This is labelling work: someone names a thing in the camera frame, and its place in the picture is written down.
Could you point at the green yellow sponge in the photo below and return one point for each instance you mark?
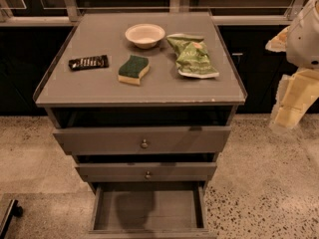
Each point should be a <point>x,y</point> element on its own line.
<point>133,70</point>

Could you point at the top grey drawer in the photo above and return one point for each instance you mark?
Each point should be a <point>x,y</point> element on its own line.
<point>142,140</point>

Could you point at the bottom grey drawer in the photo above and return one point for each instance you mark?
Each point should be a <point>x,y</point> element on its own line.
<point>149,210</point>

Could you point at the metal window frame rail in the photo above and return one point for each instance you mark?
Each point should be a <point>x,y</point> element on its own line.
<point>224,12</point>

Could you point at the grey drawer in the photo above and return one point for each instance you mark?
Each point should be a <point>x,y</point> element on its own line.
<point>149,210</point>
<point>142,140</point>
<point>149,171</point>

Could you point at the white paper bowl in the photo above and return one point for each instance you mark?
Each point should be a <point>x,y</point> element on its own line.
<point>145,36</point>

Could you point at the black candy bar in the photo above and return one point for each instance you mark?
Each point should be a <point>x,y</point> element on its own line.
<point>89,63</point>

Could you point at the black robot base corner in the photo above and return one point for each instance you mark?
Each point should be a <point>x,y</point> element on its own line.
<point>13,210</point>

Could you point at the grey drawer cabinet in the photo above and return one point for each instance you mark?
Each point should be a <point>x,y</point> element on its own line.
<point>96,98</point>

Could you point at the middle grey drawer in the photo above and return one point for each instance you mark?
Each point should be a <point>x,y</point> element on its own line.
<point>149,171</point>

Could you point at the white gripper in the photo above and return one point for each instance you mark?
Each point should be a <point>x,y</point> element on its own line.
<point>304,40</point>

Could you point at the green jalapeno chip bag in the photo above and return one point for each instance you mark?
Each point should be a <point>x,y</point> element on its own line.
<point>192,58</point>

